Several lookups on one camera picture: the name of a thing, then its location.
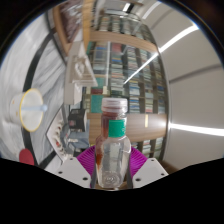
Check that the clear bottle with green label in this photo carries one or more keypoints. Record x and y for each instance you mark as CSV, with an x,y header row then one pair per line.
x,y
112,153

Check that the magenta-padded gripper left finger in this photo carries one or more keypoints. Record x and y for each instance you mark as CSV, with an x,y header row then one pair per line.
x,y
75,170

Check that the distant bookshelf row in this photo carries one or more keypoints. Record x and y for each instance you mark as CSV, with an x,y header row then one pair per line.
x,y
120,25

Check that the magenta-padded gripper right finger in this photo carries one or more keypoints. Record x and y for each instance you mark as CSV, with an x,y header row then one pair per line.
x,y
150,170

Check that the dark grey building model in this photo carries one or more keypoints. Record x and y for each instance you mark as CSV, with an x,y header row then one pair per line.
x,y
76,121

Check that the beige building model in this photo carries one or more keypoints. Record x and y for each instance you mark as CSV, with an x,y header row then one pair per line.
x,y
78,71

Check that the flat round red coaster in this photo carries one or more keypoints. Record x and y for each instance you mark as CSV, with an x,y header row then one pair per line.
x,y
26,157

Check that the white cup with yellow rim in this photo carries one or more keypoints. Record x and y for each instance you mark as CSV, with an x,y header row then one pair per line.
x,y
15,108

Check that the wide glass-fronted bookshelf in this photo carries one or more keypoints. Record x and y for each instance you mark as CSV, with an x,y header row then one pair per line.
x,y
133,90

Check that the straight ceiling light strip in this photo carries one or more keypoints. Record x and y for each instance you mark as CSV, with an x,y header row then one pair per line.
x,y
200,129

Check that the narrow tall bookshelf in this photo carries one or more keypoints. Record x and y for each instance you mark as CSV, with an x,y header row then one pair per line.
x,y
146,148

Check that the light blue stirrer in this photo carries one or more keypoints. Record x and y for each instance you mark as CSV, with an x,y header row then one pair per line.
x,y
33,108

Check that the long ceiling light strip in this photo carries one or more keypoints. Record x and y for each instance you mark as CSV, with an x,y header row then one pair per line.
x,y
180,36

